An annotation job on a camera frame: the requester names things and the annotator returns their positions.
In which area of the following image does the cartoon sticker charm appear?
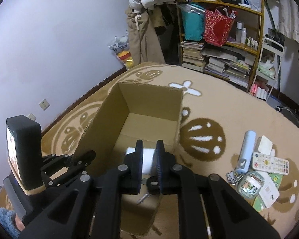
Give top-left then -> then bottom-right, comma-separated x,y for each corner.
226,171 -> 239,185

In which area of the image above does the clear printed pouch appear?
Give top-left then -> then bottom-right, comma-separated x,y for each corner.
236,171 -> 265,199

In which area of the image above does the white remote control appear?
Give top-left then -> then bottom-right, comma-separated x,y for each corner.
252,152 -> 289,175

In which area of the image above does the white bottle on shelf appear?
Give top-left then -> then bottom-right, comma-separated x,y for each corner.
240,27 -> 247,44

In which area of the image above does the green oval paddle board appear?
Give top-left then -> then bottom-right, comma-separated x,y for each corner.
253,171 -> 282,212

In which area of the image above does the teal shopping bag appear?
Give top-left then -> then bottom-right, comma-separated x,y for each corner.
178,3 -> 205,42

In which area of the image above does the light blue tube bottle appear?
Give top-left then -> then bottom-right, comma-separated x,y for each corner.
235,130 -> 257,174

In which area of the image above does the black keychain with keys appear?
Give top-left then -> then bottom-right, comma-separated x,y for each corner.
137,176 -> 160,205

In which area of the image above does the phone on left gripper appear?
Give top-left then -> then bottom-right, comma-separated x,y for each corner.
6,115 -> 46,196

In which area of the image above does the stack of books left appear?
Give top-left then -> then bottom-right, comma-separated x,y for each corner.
180,41 -> 207,72

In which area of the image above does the white square case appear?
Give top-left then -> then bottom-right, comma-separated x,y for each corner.
257,135 -> 273,155

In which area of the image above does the wall socket upper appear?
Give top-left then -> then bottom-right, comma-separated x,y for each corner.
39,99 -> 50,111

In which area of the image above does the red gift bag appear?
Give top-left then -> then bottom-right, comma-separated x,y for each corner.
204,10 -> 238,46

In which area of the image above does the pile of books right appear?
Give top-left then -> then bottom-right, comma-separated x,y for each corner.
201,48 -> 256,89

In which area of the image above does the wall socket lower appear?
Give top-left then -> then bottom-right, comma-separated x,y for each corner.
27,113 -> 36,121

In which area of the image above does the wall socket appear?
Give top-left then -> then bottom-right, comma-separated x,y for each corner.
39,99 -> 50,111
27,113 -> 36,121

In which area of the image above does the white power adapter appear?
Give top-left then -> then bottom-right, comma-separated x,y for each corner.
125,147 -> 155,175

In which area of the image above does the brown cardboard box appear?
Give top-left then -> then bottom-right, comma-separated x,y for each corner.
74,82 -> 183,236

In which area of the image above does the white rolling cart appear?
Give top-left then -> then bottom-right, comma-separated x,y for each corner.
249,37 -> 285,102

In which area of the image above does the wooden bookshelf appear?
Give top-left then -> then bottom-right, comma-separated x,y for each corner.
176,0 -> 265,90

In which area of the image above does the plastic bag of plush toys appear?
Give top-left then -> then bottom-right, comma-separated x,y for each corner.
108,35 -> 134,69

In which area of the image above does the white card box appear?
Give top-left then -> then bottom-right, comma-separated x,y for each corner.
258,176 -> 280,208

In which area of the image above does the beige hanging coat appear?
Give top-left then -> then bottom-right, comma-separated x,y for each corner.
125,7 -> 165,65

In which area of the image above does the beige patterned carpet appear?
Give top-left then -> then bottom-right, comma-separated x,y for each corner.
41,63 -> 299,238

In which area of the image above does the blue fuzzy slipper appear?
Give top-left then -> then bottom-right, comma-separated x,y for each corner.
0,208 -> 21,239

